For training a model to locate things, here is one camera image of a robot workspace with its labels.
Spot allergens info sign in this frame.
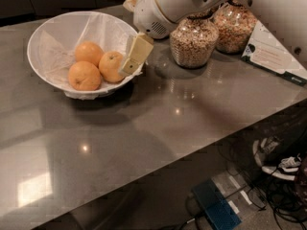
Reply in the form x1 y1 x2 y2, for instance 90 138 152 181
242 22 307 87

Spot white bowl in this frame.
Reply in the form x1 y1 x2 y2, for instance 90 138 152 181
26 11 147 100

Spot black floor cables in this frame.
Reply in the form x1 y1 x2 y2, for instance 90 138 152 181
178 125 307 230

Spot middle glass cereal jar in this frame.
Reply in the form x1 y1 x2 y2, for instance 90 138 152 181
170 11 219 69

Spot right glass cereal jar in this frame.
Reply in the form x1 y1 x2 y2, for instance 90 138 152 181
213 0 257 54

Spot glass cereal jar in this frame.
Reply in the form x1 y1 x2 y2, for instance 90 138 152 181
170 11 219 69
213 0 257 54

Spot black white sneaker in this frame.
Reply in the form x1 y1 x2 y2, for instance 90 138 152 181
252 136 302 181

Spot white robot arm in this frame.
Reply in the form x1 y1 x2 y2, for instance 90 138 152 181
124 0 307 68

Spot orange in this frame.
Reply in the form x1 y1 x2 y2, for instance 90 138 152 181
99 51 124 83
68 61 102 91
75 41 104 66

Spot blue box on floor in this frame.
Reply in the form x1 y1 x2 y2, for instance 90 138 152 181
192 179 241 230

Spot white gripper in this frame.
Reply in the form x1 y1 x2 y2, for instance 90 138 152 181
119 0 178 77

